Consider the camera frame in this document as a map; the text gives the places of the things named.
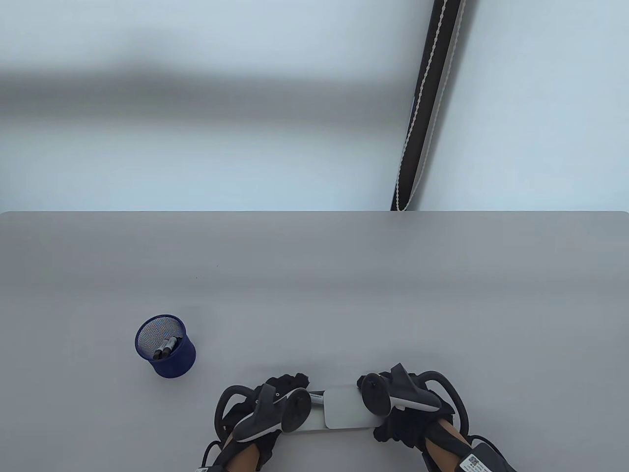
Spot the dark window frame post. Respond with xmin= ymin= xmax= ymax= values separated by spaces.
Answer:
xmin=391 ymin=0 xmax=480 ymax=211

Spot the silver sliding box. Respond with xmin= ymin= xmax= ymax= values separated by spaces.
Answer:
xmin=295 ymin=387 xmax=385 ymax=433

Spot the person's left hand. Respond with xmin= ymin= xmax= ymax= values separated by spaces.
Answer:
xmin=221 ymin=374 xmax=310 ymax=463

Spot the person's right hand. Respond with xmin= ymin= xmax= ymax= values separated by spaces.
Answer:
xmin=357 ymin=372 xmax=457 ymax=450

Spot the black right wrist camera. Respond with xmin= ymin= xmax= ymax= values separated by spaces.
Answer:
xmin=457 ymin=440 xmax=514 ymax=472

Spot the grey left hand controller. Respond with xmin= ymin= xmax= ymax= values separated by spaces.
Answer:
xmin=215 ymin=383 xmax=312 ymax=443

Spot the person's right forearm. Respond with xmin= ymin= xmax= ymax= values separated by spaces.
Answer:
xmin=424 ymin=418 xmax=467 ymax=472

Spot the person's left forearm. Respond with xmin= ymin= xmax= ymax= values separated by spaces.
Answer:
xmin=224 ymin=440 xmax=261 ymax=472

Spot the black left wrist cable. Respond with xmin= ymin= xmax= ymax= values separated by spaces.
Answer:
xmin=202 ymin=439 xmax=227 ymax=465

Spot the white beaded blind cord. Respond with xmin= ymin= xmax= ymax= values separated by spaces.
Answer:
xmin=396 ymin=0 xmax=463 ymax=211

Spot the blue mesh pen cup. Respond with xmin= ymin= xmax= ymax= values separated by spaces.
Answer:
xmin=135 ymin=315 xmax=197 ymax=379

